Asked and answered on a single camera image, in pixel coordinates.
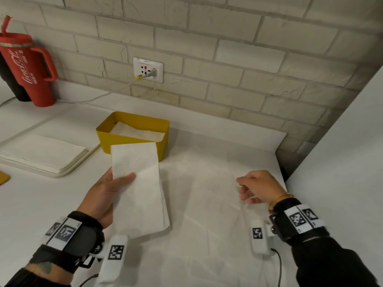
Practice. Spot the white napkin lining box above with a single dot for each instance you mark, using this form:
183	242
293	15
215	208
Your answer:
134	131

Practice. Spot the person's left forearm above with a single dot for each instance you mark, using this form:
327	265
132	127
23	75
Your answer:
33	274

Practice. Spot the person's left hand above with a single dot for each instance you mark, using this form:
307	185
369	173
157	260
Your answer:
97	197

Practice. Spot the flat yellow object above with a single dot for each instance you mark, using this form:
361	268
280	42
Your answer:
3	177

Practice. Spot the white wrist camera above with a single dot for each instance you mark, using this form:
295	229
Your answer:
115	266
259	245

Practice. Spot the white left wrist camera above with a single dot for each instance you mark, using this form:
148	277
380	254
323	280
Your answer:
115	266

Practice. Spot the white cabinet panel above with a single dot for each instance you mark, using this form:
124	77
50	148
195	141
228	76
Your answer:
344	161

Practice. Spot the person's right forearm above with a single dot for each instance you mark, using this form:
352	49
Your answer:
326	263

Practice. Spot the stack of white napkins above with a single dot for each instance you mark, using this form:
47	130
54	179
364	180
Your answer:
42	152

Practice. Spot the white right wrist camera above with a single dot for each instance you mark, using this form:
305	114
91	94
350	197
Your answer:
259	245

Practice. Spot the person's right hand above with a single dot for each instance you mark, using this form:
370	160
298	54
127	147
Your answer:
266	186

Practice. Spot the white tray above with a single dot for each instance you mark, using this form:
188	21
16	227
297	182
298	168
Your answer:
74	167

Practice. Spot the person's left thumb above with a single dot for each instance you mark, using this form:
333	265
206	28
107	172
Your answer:
124	179

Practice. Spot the yellow rectangular box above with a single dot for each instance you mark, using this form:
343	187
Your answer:
131	140

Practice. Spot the black bottle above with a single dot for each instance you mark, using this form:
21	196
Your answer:
12	86

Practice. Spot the white paper napkin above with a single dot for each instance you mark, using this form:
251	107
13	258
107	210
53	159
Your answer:
140	188

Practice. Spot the white plug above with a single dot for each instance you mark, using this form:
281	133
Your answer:
151	73

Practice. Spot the person's right fingers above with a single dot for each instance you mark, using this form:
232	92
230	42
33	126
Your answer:
247	191

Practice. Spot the white wall socket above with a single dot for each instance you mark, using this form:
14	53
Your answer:
140	64

